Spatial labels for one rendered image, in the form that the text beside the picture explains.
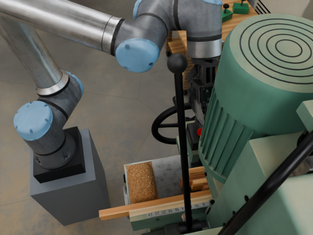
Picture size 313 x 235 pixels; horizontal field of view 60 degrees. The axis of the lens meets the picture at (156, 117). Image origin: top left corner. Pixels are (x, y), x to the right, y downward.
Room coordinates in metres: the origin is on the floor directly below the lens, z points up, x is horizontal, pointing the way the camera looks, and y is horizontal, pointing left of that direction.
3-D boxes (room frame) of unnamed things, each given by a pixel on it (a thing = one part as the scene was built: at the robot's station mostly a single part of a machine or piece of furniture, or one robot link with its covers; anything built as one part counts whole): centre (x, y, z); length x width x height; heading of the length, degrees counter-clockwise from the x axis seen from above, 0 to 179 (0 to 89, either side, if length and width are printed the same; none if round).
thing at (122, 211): (0.28, -0.10, 0.92); 0.56 x 0.02 x 0.04; 101
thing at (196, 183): (0.34, -0.21, 0.93); 0.19 x 0.01 x 0.06; 101
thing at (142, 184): (0.34, 0.05, 0.92); 0.14 x 0.09 x 0.04; 11
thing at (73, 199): (0.60, 0.47, 0.27); 0.30 x 0.30 x 0.55; 15
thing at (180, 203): (0.28, -0.22, 0.92); 0.60 x 0.02 x 0.05; 101
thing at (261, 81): (0.30, -0.18, 1.35); 0.18 x 0.18 x 0.31
